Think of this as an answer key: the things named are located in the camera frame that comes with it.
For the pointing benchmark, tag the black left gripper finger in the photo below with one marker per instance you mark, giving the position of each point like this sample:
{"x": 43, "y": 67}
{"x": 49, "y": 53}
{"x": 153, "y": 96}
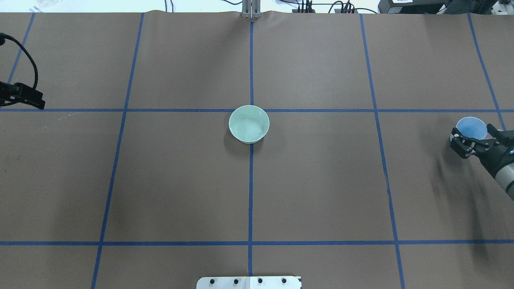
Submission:
{"x": 19, "y": 93}

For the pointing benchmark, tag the aluminium frame post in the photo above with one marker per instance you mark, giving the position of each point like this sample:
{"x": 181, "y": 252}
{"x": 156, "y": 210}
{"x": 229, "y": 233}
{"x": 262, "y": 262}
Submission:
{"x": 251, "y": 9}

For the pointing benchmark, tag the light blue plastic cup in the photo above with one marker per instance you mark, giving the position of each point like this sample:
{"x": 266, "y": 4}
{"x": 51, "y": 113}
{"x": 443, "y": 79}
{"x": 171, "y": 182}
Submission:
{"x": 472, "y": 127}

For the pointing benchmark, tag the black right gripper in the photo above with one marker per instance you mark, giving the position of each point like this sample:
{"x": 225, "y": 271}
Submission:
{"x": 495, "y": 154}

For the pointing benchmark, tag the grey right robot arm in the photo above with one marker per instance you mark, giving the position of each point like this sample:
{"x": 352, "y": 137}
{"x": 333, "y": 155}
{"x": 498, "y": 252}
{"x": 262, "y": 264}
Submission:
{"x": 505, "y": 177}

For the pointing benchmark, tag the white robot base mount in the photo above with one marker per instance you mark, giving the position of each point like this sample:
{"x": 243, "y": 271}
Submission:
{"x": 250, "y": 282}

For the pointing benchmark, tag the brown paper table mat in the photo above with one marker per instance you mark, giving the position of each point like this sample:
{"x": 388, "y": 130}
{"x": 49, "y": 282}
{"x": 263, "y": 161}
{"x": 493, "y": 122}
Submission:
{"x": 131, "y": 179}

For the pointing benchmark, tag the mint green bowl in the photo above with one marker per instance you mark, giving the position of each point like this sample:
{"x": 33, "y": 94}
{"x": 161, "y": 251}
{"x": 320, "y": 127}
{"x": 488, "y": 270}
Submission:
{"x": 249, "y": 124}

